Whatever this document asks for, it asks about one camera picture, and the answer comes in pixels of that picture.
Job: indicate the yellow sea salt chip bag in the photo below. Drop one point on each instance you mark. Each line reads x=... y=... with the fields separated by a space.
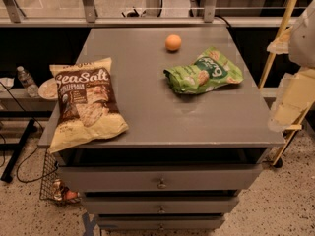
x=87 y=106

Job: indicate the grey drawer cabinet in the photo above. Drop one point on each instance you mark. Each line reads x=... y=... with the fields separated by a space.
x=185 y=158

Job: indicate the black wire basket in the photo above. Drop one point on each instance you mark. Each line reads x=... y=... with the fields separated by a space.
x=52 y=188

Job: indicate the green rice chip bag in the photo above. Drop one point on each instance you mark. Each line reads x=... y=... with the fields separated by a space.
x=211 y=70

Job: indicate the metal railing frame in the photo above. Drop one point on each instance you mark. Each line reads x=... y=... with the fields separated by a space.
x=101 y=13

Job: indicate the black metal stand leg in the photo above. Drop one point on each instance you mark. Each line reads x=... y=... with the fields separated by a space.
x=16 y=149

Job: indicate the white plate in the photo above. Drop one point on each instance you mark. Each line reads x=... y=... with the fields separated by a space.
x=48 y=90

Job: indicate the clear plastic water bottle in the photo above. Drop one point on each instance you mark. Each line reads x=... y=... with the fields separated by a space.
x=27 y=82

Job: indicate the orange fruit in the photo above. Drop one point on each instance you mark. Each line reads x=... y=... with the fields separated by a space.
x=173 y=42

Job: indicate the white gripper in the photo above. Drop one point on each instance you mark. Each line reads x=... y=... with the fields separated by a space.
x=303 y=41

